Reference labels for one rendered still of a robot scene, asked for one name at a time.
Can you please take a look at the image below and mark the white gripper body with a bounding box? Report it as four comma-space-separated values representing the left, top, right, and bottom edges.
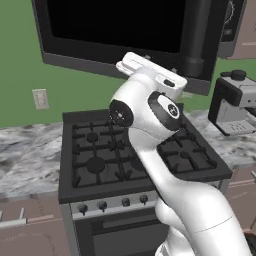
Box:
115, 51, 160, 77

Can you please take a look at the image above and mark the dark grey oven door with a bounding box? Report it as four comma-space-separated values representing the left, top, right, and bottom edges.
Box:
73, 208, 173, 256

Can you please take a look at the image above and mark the black gas hob stove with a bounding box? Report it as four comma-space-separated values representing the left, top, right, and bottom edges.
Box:
58, 107, 234, 256

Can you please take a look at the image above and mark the black and grey coffee machine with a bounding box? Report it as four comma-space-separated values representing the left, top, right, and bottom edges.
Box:
207, 69, 256, 137

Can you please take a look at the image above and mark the brown base cupboard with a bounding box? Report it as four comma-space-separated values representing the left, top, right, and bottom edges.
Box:
221, 165, 256, 234

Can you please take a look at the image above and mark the brown drawer front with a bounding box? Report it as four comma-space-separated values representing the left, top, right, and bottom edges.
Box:
0, 192, 72, 256

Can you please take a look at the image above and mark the dark grey microwave door handle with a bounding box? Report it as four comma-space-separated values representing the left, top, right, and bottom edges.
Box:
182, 0, 214, 79

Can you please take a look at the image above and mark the beige wall outlet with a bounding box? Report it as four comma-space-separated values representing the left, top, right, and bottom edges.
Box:
31, 88, 51, 111

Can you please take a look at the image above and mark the grey oven door handle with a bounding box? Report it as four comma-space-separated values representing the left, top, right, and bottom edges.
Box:
101, 214, 162, 230

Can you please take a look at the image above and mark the silver drawer handle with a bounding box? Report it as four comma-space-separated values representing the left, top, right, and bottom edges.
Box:
0, 207, 28, 230

